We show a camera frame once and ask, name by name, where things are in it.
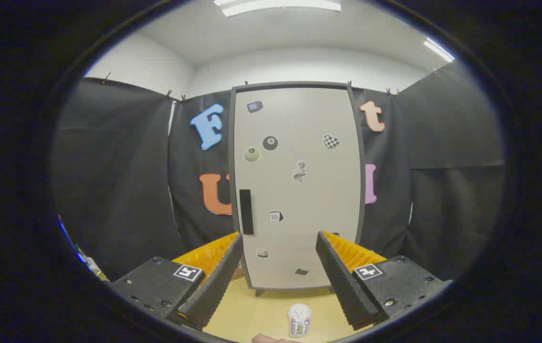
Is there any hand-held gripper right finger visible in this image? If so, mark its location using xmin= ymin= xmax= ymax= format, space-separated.
xmin=315 ymin=231 xmax=453 ymax=331

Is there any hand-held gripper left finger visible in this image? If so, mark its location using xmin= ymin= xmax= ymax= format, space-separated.
xmin=109 ymin=232 xmax=244 ymax=332

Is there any white striped shoe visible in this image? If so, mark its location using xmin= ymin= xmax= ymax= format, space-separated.
xmin=287 ymin=303 xmax=312 ymax=339

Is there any grey shoe cabinet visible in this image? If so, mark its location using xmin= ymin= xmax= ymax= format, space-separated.
xmin=228 ymin=81 xmax=367 ymax=297

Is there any desk clutter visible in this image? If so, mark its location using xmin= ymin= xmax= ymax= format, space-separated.
xmin=75 ymin=244 xmax=110 ymax=282

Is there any black backdrop cloth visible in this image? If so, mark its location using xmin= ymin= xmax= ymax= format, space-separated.
xmin=51 ymin=60 xmax=507 ymax=282

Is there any small ceiling light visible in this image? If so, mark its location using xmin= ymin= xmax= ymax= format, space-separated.
xmin=423 ymin=38 xmax=456 ymax=62

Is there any long ceiling light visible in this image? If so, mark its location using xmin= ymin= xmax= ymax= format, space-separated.
xmin=213 ymin=0 xmax=342 ymax=18

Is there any black door handle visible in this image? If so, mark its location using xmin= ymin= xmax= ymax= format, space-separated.
xmin=239 ymin=189 xmax=254 ymax=235

